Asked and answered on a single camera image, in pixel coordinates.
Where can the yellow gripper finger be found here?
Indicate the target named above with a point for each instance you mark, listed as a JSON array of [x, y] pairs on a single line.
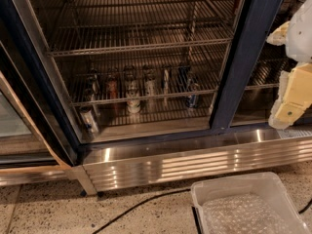
[[278, 36], [294, 96]]

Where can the blue pepsi can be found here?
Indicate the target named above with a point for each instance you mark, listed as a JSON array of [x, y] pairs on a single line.
[[193, 98]]

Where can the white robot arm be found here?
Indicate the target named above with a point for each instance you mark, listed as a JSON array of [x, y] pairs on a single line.
[[299, 36]]

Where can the dark blue fridge pillar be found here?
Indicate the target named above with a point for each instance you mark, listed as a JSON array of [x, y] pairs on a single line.
[[253, 26]]

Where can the dark blue can back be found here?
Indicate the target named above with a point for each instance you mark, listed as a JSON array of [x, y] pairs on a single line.
[[182, 76]]

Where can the slim white red can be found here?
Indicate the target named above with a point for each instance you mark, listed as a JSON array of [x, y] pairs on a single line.
[[167, 74]]

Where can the white silver can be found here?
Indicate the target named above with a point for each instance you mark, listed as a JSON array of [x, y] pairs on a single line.
[[149, 80]]

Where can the white can behind front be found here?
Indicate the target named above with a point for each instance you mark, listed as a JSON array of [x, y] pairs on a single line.
[[130, 77]]

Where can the white red can front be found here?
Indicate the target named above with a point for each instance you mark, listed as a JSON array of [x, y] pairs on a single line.
[[133, 103]]

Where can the red orange can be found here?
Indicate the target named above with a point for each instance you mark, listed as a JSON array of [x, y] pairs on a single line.
[[112, 81]]

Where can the dark can back left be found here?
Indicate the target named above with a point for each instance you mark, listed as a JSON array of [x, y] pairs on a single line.
[[92, 90]]

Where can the stainless steel fridge base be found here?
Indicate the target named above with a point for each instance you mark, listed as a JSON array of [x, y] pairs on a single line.
[[110, 167]]

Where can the silver can front left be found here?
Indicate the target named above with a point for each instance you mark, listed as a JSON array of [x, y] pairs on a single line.
[[87, 115]]

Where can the open glass fridge door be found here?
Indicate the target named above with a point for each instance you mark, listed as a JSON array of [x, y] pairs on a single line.
[[37, 140]]

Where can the translucent plastic bin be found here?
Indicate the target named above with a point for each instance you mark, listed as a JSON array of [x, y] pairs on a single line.
[[267, 186]]

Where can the bubble wrap sheet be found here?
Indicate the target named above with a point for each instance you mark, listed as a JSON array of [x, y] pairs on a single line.
[[243, 214]]

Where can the right compartment wire shelf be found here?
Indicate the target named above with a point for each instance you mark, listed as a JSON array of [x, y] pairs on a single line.
[[271, 62]]

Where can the bottom wire shelf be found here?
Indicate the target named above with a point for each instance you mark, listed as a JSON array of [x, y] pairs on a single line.
[[148, 104]]

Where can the middle wire shelf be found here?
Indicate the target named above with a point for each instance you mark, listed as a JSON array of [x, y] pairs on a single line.
[[111, 40]]

